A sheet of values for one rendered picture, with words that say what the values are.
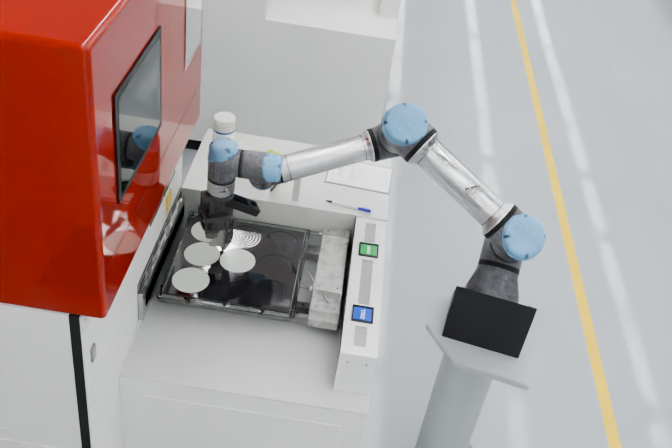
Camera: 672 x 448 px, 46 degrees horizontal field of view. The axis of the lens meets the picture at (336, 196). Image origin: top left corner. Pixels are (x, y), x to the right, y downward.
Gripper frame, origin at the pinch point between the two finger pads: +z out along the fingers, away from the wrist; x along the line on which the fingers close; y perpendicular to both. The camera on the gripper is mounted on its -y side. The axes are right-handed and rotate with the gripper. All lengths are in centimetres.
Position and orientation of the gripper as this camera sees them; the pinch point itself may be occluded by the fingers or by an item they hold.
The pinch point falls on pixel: (225, 246)
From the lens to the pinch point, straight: 229.3
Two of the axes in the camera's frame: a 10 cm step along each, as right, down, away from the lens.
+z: -1.3, 8.0, 5.9
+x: 4.1, 5.8, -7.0
